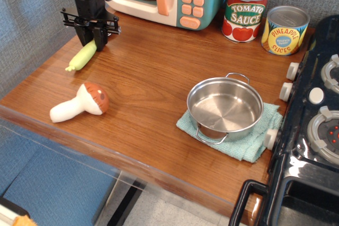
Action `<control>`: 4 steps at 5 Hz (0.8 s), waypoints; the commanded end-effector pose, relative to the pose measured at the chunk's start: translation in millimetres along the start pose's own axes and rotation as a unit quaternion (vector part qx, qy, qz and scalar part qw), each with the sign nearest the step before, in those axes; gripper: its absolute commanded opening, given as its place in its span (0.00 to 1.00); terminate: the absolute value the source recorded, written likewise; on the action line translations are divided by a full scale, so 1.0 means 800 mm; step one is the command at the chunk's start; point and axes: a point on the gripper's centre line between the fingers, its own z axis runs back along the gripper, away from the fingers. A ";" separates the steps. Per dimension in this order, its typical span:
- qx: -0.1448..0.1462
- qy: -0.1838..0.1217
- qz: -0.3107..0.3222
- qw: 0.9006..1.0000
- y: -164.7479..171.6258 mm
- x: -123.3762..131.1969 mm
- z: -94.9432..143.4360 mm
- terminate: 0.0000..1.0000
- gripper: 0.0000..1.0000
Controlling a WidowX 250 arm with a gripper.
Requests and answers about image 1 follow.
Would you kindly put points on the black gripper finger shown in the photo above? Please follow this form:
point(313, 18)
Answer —
point(100, 37)
point(84, 34)

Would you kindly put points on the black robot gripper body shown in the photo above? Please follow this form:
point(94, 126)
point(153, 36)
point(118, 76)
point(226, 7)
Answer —
point(91, 13)

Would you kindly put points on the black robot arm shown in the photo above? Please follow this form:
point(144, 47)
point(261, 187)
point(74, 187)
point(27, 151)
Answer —
point(91, 21)

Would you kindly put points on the plush brown cap mushroom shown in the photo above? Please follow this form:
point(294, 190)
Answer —
point(90, 98)

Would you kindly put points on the stainless steel pot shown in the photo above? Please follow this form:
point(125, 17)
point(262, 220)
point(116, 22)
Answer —
point(224, 108)

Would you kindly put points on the tomato sauce can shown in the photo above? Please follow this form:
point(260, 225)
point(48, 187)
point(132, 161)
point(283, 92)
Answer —
point(242, 19)

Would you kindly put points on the pineapple slices can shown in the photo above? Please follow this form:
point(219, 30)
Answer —
point(284, 30)

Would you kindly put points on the light blue folded cloth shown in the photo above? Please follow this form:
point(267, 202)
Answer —
point(248, 148)

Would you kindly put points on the black toy stove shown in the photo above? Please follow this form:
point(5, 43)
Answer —
point(303, 172)

